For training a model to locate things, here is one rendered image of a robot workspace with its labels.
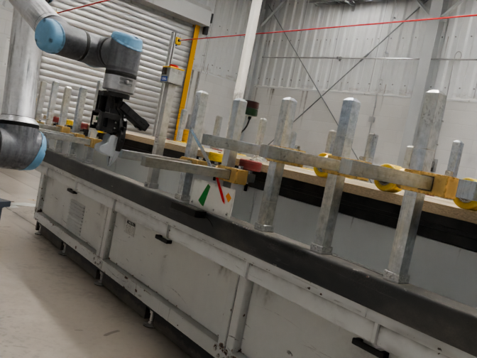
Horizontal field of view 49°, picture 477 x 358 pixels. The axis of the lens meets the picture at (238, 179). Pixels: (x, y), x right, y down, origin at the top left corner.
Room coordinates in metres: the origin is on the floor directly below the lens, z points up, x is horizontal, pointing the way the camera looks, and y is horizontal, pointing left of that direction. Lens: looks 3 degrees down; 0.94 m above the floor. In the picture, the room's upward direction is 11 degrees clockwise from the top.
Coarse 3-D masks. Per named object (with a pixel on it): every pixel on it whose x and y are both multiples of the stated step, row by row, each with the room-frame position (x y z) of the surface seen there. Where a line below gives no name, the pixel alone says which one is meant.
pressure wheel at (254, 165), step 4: (240, 160) 1.83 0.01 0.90; (244, 160) 1.81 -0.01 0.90; (248, 160) 1.81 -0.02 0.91; (252, 160) 1.84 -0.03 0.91; (240, 164) 1.82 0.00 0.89; (244, 164) 1.81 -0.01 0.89; (248, 164) 1.80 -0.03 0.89; (252, 164) 1.80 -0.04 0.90; (256, 164) 1.81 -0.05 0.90; (260, 164) 1.82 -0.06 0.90; (244, 168) 1.81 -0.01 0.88; (248, 168) 1.80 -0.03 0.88; (252, 168) 1.80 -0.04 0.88; (256, 168) 1.81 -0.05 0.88; (260, 168) 1.83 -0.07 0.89; (248, 172) 1.83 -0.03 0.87; (252, 172) 1.84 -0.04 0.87; (244, 188) 1.84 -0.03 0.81
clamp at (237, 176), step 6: (222, 168) 1.81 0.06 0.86; (228, 168) 1.79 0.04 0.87; (234, 168) 1.76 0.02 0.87; (234, 174) 1.76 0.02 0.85; (240, 174) 1.76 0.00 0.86; (246, 174) 1.77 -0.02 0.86; (228, 180) 1.78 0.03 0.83; (234, 180) 1.75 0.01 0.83; (240, 180) 1.76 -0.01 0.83; (246, 180) 1.78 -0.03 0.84
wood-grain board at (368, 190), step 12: (132, 132) 4.09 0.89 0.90; (168, 144) 2.46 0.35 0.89; (180, 144) 2.74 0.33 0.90; (240, 156) 2.67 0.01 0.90; (264, 168) 1.90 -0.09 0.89; (288, 168) 2.02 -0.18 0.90; (300, 168) 2.65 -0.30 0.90; (300, 180) 1.75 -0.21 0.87; (312, 180) 1.71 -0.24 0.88; (324, 180) 1.67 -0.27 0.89; (348, 180) 1.98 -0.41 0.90; (360, 192) 1.55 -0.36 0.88; (372, 192) 1.52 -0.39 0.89; (384, 192) 1.48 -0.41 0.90; (396, 192) 1.60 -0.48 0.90; (396, 204) 1.45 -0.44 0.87; (432, 204) 1.36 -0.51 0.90; (444, 204) 1.41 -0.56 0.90; (456, 216) 1.31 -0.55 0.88; (468, 216) 1.28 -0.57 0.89
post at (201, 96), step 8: (200, 96) 2.01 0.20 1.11; (208, 96) 2.03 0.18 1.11; (200, 104) 2.01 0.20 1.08; (192, 112) 2.03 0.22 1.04; (200, 112) 2.01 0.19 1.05; (192, 120) 2.02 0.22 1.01; (200, 120) 2.02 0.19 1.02; (200, 128) 2.02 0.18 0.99; (192, 136) 2.01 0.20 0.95; (192, 144) 2.01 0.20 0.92; (192, 152) 2.01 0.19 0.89; (184, 176) 2.01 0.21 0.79; (192, 176) 2.03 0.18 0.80; (184, 184) 2.01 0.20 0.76; (184, 192) 2.01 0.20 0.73
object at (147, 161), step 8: (144, 160) 1.58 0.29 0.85; (152, 160) 1.59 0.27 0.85; (160, 160) 1.61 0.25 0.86; (168, 160) 1.64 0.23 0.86; (160, 168) 1.61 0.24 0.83; (168, 168) 1.63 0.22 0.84; (176, 168) 1.64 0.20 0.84; (184, 168) 1.66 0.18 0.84; (192, 168) 1.68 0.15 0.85; (200, 168) 1.70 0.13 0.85; (208, 168) 1.72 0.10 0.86; (216, 168) 1.74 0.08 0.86; (216, 176) 1.74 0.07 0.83; (224, 176) 1.76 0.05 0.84; (248, 176) 1.82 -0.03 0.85
